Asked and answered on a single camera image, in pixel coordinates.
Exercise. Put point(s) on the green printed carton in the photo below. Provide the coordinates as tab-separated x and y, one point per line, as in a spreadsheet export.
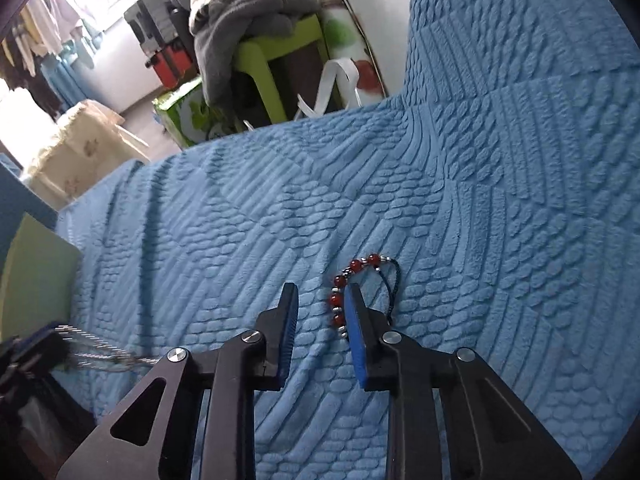
185	115

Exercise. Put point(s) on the rolled mat with fruit print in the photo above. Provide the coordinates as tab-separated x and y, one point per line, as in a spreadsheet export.
340	35

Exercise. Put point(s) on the green plastic stool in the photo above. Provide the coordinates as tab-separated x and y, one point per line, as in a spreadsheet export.
280	45

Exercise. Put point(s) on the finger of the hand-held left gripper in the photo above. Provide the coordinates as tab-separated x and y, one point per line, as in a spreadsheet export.
40	345

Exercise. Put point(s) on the grey fleece garment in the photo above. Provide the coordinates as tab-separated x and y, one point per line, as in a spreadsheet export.
240	30

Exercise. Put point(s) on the dark grey suitcase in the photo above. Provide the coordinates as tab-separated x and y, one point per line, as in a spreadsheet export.
150	20

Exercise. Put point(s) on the row of hanging clothes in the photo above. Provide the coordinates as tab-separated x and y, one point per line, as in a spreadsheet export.
45	40

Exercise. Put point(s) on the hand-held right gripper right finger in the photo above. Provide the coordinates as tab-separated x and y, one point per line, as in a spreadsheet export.
356	340

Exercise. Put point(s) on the red suitcase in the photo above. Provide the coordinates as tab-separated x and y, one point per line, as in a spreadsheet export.
172	65

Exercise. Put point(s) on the blue quilted sofa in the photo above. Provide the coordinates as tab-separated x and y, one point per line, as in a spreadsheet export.
450	210

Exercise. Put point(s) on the cream cloth covered furniture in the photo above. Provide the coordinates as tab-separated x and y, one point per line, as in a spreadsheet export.
75	155

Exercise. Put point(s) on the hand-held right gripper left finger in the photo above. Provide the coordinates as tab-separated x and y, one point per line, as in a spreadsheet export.
287	340

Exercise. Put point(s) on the white box with green rim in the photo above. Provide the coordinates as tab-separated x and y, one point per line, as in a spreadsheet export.
40	280

